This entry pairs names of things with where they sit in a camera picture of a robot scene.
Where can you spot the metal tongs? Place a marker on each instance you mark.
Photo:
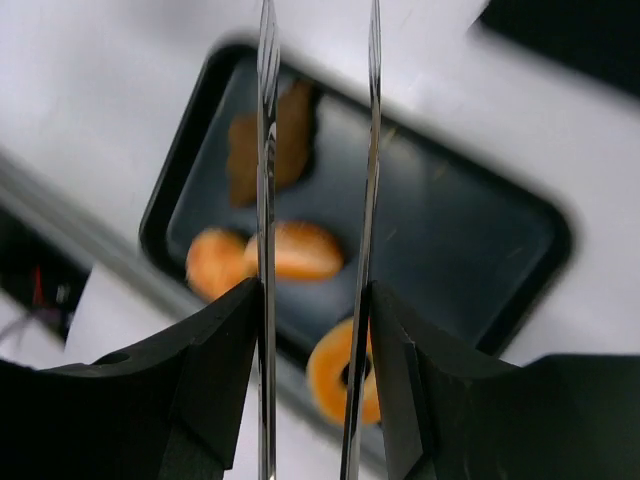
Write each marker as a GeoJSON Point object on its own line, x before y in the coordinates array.
{"type": "Point", "coordinates": [268, 63]}

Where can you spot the sesame oval bun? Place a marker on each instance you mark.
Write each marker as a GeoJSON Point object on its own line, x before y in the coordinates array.
{"type": "Point", "coordinates": [306, 252]}

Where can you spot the orange donut on tray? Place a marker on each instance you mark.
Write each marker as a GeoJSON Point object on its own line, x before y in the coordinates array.
{"type": "Point", "coordinates": [327, 376]}

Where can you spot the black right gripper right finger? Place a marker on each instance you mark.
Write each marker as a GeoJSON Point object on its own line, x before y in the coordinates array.
{"type": "Point", "coordinates": [449, 411]}

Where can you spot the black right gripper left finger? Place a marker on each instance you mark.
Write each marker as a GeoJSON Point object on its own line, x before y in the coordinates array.
{"type": "Point", "coordinates": [166, 407]}

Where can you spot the round golden bun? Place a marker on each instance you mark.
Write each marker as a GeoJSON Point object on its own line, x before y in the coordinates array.
{"type": "Point", "coordinates": [215, 263]}

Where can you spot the black baking tray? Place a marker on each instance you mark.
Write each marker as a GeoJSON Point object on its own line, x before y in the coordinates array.
{"type": "Point", "coordinates": [468, 250]}

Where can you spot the aluminium front rail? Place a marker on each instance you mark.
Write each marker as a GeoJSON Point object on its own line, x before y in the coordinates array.
{"type": "Point", "coordinates": [128, 299]}

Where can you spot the black place mat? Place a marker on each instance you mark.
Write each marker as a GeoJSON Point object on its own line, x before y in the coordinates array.
{"type": "Point", "coordinates": [597, 38]}

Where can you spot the brown chocolate croissant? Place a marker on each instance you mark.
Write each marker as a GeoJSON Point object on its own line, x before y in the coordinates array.
{"type": "Point", "coordinates": [295, 123]}

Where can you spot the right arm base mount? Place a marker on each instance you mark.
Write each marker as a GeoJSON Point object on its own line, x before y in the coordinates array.
{"type": "Point", "coordinates": [40, 277]}

